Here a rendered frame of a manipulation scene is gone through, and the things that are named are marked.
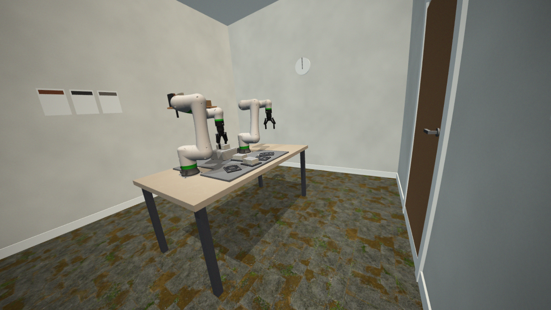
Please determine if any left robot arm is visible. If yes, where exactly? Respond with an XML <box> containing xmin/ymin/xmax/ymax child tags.
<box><xmin>237</xmin><ymin>99</ymin><xmax>272</xmax><ymax>154</ymax></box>

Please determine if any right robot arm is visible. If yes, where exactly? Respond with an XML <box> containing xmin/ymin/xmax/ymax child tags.
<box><xmin>170</xmin><ymin>93</ymin><xmax>224</xmax><ymax>177</ymax></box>

